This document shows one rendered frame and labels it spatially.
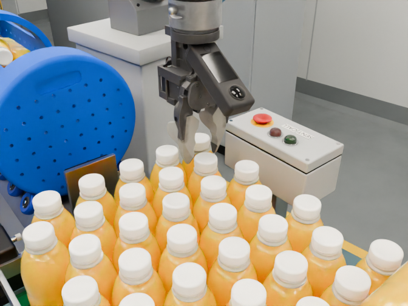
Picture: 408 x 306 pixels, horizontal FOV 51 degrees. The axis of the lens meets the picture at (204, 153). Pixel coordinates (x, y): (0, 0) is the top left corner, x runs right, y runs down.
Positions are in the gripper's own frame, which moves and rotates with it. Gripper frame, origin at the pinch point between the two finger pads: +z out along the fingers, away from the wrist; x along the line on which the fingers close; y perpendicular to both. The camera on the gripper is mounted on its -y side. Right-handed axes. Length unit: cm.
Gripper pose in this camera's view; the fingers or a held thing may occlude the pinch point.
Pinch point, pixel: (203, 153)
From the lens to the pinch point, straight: 69.8
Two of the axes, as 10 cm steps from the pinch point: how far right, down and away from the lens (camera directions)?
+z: 0.0, 8.6, 5.2
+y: -6.3, -4.0, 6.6
